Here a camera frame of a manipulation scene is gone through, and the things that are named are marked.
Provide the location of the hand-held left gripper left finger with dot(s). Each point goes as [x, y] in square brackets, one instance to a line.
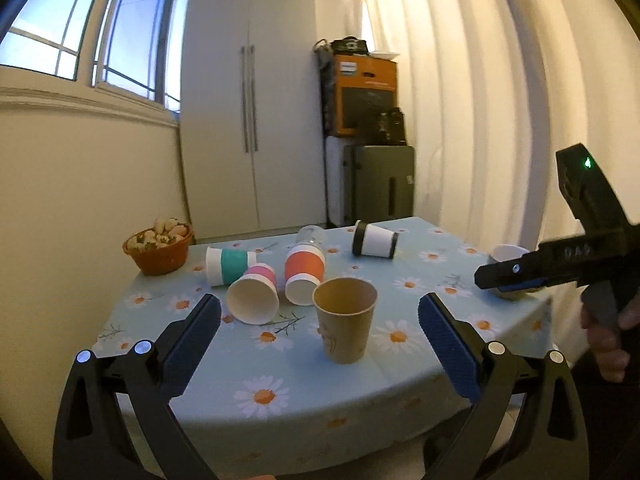
[192, 340]

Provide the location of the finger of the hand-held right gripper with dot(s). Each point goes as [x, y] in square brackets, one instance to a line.
[510, 271]

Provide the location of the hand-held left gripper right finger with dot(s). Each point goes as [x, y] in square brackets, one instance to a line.
[447, 340]

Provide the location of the plain white cup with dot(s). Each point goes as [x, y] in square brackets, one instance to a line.
[507, 252]

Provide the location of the pink banded white cup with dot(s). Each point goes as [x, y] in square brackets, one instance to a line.
[252, 300]

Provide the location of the teal banded white cup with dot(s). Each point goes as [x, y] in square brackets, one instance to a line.
[231, 265]

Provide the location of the brown paper cup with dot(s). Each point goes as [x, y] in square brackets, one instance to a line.
[346, 327]

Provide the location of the black banded white cup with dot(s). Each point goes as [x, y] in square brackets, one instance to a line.
[375, 240]

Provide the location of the orange banded white cup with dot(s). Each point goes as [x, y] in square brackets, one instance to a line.
[305, 265]

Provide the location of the clear plastic cup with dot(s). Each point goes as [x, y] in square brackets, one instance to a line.
[310, 236]

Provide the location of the person's right hand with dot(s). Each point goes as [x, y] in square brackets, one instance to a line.
[607, 350]

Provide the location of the table with daisy tablecloth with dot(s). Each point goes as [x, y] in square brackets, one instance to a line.
[280, 365]

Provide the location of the orange bowl of fruit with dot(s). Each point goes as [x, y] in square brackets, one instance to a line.
[157, 255]

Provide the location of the cream curtain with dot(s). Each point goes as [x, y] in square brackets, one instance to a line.
[490, 110]

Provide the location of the grey suitcase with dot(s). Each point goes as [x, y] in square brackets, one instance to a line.
[382, 185]

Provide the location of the dark bottles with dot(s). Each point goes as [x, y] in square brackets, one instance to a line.
[391, 127]

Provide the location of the orange cardboard box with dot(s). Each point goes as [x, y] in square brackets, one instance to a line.
[362, 95]

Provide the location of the white wardrobe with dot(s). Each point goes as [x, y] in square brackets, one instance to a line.
[250, 110]

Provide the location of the white tray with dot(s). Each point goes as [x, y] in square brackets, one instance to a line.
[384, 56]

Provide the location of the black bag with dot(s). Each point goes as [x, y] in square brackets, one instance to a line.
[350, 45]

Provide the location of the window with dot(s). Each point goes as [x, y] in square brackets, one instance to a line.
[95, 30]

